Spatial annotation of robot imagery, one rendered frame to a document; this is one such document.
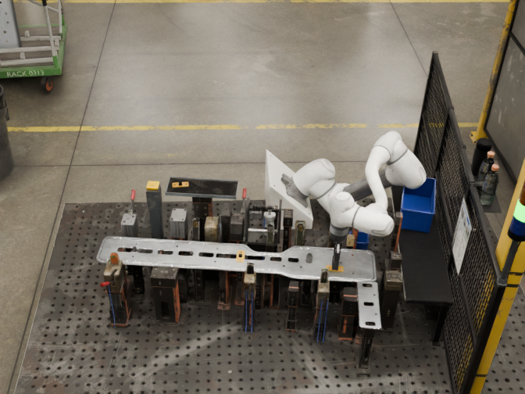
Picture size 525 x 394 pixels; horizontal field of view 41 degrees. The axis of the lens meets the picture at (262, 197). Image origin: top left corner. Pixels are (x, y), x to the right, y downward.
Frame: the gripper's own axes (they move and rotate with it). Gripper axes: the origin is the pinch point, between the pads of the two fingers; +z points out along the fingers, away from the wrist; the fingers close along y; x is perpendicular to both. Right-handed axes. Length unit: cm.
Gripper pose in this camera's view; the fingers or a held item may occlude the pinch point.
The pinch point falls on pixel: (335, 262)
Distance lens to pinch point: 338.9
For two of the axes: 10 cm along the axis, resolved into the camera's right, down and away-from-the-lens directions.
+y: 0.6, -6.2, 7.8
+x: -10.0, -0.6, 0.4
